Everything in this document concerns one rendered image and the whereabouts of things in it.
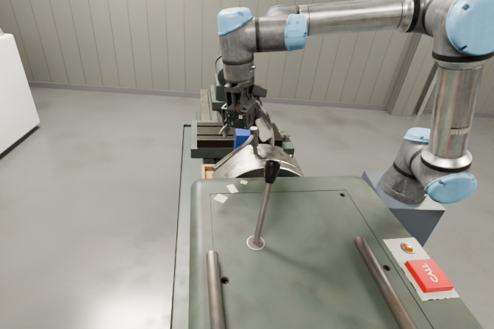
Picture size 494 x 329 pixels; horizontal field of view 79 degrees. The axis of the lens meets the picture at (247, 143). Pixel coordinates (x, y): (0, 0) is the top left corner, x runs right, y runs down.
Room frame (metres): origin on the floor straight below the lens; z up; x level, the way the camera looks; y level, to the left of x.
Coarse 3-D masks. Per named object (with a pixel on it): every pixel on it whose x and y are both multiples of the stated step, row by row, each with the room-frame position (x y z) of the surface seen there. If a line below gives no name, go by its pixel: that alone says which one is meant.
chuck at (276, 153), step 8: (264, 144) 0.81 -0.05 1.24; (240, 152) 0.77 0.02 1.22; (248, 152) 0.76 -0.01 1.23; (264, 152) 0.76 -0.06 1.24; (272, 152) 0.77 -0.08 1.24; (280, 152) 0.79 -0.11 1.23; (232, 160) 0.75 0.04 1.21; (240, 160) 0.73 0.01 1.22; (248, 160) 0.72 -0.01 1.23; (256, 160) 0.72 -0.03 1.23; (280, 160) 0.74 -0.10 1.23; (288, 160) 0.76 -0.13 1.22; (296, 160) 0.83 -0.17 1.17; (224, 168) 0.73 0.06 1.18; (232, 168) 0.71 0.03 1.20; (216, 176) 0.73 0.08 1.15
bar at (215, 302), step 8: (208, 256) 0.35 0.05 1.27; (216, 256) 0.35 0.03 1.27; (208, 264) 0.33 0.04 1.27; (216, 264) 0.33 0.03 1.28; (208, 272) 0.31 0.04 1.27; (216, 272) 0.31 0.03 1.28; (208, 280) 0.30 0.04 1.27; (216, 280) 0.30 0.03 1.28; (208, 288) 0.29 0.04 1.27; (216, 288) 0.29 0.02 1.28; (208, 296) 0.28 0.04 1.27; (216, 296) 0.27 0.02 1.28; (216, 304) 0.26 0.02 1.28; (216, 312) 0.25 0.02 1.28; (216, 320) 0.24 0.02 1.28; (216, 328) 0.22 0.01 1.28; (224, 328) 0.23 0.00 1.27
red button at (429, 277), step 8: (408, 264) 0.38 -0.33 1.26; (416, 264) 0.38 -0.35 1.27; (424, 264) 0.39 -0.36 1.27; (432, 264) 0.39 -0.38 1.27; (416, 272) 0.37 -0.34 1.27; (424, 272) 0.37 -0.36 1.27; (432, 272) 0.37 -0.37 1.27; (440, 272) 0.37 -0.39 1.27; (416, 280) 0.36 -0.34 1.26; (424, 280) 0.35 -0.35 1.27; (432, 280) 0.35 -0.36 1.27; (440, 280) 0.36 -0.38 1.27; (448, 280) 0.36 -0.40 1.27; (424, 288) 0.34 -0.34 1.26; (432, 288) 0.34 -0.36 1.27; (440, 288) 0.34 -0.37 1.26; (448, 288) 0.34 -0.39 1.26
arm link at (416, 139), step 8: (416, 128) 0.87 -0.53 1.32; (408, 136) 0.84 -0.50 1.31; (416, 136) 0.81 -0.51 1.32; (424, 136) 0.80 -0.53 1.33; (408, 144) 0.82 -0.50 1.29; (416, 144) 0.80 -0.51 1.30; (424, 144) 0.79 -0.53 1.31; (400, 152) 0.84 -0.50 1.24; (408, 152) 0.80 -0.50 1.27; (416, 152) 0.77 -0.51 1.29; (400, 160) 0.82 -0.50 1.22; (408, 160) 0.78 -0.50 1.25; (400, 168) 0.81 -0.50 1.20; (408, 168) 0.79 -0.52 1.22
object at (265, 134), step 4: (256, 120) 0.69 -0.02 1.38; (260, 120) 0.70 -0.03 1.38; (256, 124) 0.68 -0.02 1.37; (260, 124) 0.69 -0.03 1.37; (264, 124) 0.70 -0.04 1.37; (260, 128) 0.68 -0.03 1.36; (264, 128) 0.69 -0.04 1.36; (260, 132) 0.67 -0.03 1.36; (264, 132) 0.68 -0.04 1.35; (268, 132) 0.69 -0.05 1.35; (272, 132) 0.70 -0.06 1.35; (260, 136) 0.66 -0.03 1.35; (264, 136) 0.67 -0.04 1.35; (268, 136) 0.68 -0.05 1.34; (272, 136) 0.69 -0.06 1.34; (264, 140) 0.66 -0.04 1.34; (268, 140) 0.70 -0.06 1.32; (272, 140) 0.69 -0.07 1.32; (272, 144) 0.69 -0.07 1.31
